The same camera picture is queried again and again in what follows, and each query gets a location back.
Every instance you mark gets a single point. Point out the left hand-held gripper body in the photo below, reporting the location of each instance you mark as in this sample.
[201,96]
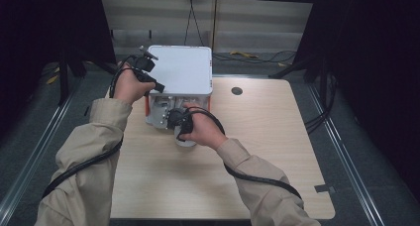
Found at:
[143,62]

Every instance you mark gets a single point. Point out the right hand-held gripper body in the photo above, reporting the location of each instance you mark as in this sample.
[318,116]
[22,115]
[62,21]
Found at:
[178,118]

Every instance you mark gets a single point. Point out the white two-tier shoe rack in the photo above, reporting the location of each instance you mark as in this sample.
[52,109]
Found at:
[180,70]

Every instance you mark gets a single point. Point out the person's left hand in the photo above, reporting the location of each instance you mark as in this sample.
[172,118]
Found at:
[130,87]

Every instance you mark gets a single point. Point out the person's right hand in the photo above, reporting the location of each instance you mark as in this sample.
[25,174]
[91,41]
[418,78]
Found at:
[204,130]

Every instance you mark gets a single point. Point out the round dark table grommet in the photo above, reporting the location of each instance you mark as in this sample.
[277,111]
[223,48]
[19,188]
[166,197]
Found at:
[236,90]

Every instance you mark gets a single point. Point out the black metal stand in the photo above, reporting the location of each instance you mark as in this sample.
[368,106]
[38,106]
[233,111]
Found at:
[297,67]
[71,70]

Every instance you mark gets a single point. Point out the yellow floor tape strip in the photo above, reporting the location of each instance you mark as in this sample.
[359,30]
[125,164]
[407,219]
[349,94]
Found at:
[243,54]

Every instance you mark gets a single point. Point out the dark curtain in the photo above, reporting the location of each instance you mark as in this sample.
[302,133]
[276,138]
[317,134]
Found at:
[39,37]
[373,70]

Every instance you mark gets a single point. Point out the grey tape piece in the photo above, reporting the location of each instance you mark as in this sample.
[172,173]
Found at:
[324,188]

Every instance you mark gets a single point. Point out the metal floor rail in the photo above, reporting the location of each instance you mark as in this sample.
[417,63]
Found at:
[31,156]
[343,160]

